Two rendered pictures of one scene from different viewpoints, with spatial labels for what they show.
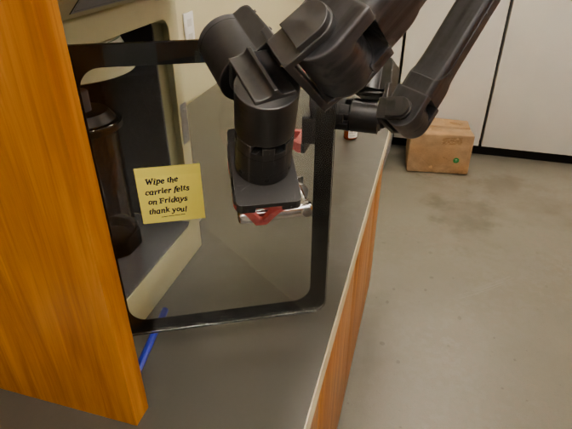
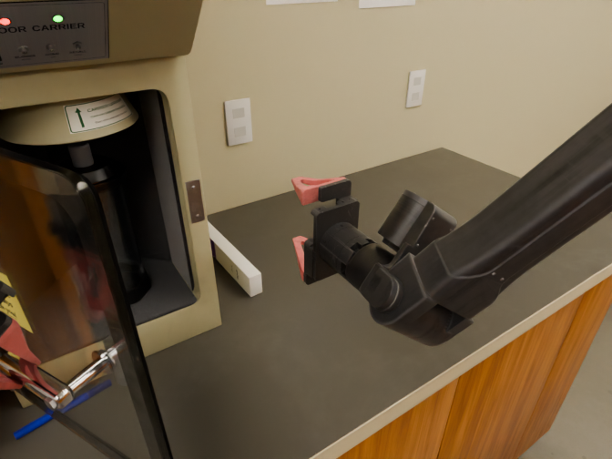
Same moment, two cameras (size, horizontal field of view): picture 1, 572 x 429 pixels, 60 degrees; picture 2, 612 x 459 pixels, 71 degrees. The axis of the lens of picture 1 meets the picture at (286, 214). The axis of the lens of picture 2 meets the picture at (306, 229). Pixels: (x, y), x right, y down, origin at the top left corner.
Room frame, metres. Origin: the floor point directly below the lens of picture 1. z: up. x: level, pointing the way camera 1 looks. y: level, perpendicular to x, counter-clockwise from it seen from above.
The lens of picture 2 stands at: (0.47, -0.33, 1.51)
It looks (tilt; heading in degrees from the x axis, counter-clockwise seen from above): 32 degrees down; 41
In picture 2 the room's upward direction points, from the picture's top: straight up
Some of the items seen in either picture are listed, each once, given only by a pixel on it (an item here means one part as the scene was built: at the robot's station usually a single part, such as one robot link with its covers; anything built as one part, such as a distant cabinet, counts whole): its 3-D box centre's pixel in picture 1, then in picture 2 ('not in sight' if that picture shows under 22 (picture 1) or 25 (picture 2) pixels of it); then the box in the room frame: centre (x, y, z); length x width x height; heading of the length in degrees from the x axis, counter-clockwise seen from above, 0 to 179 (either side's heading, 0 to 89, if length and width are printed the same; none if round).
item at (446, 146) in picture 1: (437, 145); not in sight; (3.14, -1.04, 0.14); 0.41 x 0.33 x 0.29; 80
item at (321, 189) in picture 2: not in sight; (314, 200); (0.85, -0.01, 1.24); 0.09 x 0.07 x 0.07; 73
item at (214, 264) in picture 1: (214, 204); (39, 324); (0.53, 0.09, 1.19); 0.30 x 0.01 x 0.40; 101
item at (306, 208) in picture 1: (275, 204); (54, 366); (0.52, 0.01, 1.20); 0.10 x 0.05 x 0.03; 101
